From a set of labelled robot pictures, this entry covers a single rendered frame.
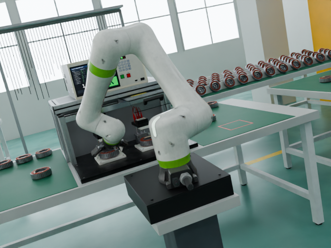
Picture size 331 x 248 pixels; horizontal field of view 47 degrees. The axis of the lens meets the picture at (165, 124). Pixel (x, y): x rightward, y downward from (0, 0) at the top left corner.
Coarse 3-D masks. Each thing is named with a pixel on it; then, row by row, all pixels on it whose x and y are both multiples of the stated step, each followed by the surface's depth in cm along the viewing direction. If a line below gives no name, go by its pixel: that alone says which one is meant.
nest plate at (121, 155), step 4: (120, 152) 214; (116, 156) 206; (120, 156) 205; (124, 156) 206; (96, 160) 210; (100, 160) 206; (104, 160) 204; (108, 160) 203; (112, 160) 204; (100, 164) 202
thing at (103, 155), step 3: (108, 150) 213; (111, 150) 213; (114, 150) 206; (117, 150) 208; (102, 153) 205; (105, 153) 205; (108, 153) 204; (111, 153) 205; (114, 153) 206; (117, 153) 207; (99, 156) 208; (102, 156) 205; (105, 156) 205; (108, 156) 205; (111, 156) 205; (114, 156) 206
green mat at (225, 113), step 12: (216, 108) 290; (228, 108) 281; (240, 108) 272; (216, 120) 253; (228, 120) 246; (252, 120) 233; (264, 120) 227; (276, 120) 221; (204, 132) 229; (216, 132) 223; (228, 132) 218; (240, 132) 212; (204, 144) 205
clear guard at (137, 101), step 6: (150, 90) 226; (156, 90) 220; (162, 90) 214; (126, 96) 221; (132, 96) 215; (138, 96) 209; (144, 96) 204; (150, 96) 203; (132, 102) 200; (138, 102) 200; (150, 102) 201; (156, 102) 201; (162, 102) 201; (168, 102) 202; (132, 108) 197; (138, 108) 198; (144, 108) 198; (150, 108) 199
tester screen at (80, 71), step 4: (72, 68) 210; (76, 68) 210; (80, 68) 211; (84, 68) 212; (72, 72) 210; (76, 72) 211; (80, 72) 211; (84, 72) 212; (76, 76) 211; (80, 76) 212; (84, 76) 213; (76, 80) 211; (80, 80) 212; (84, 80) 213; (76, 84) 212; (80, 84) 212; (76, 88) 212; (80, 88) 213; (84, 88) 213
